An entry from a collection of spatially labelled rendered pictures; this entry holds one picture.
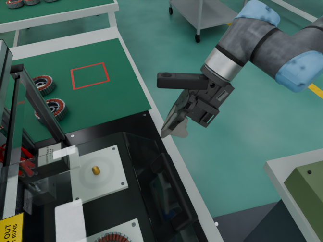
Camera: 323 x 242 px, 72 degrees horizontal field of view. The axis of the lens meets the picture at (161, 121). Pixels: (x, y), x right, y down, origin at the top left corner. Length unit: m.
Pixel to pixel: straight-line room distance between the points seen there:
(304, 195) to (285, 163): 0.13
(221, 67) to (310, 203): 0.40
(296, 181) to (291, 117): 1.40
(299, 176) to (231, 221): 0.82
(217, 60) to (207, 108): 0.11
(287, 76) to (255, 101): 1.64
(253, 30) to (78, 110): 0.69
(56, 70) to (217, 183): 1.15
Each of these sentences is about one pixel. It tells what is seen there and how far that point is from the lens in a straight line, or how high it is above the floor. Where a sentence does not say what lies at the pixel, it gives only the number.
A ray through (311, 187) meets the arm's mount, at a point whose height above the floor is 0.84.
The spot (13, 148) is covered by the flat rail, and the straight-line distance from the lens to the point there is 0.48.
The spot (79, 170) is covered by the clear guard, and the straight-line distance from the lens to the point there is 0.36.
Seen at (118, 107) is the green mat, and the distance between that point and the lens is 0.89.
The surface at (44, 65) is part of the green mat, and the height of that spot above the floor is 0.75.
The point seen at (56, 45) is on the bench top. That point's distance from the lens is 1.41.
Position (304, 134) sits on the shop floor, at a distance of 1.98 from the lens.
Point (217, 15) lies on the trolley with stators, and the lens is 3.02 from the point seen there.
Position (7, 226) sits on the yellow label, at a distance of 0.37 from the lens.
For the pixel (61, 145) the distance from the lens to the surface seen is 0.60.
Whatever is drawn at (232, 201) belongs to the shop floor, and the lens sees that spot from 1.50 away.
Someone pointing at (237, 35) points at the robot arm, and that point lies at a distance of 0.48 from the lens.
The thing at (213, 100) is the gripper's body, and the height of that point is 1.00.
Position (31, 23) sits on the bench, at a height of 0.72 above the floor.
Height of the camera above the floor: 1.36
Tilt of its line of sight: 48 degrees down
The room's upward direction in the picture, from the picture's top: 4 degrees counter-clockwise
